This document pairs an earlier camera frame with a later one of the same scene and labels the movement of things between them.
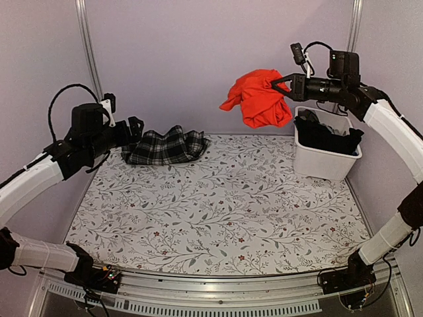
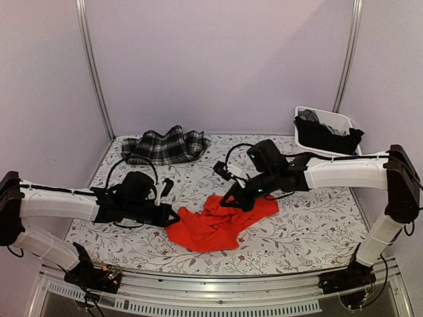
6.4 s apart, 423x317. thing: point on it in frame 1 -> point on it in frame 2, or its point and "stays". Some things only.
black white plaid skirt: x=172 y=146 stays
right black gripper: x=298 y=88 -> x=242 y=200
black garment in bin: x=315 y=134 stays
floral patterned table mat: x=236 y=208 stays
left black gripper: x=126 y=139 -> x=162 y=220
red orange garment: x=261 y=98 -> x=217 y=227
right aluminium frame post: x=356 y=17 stays
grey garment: x=338 y=126 -> x=308 y=115
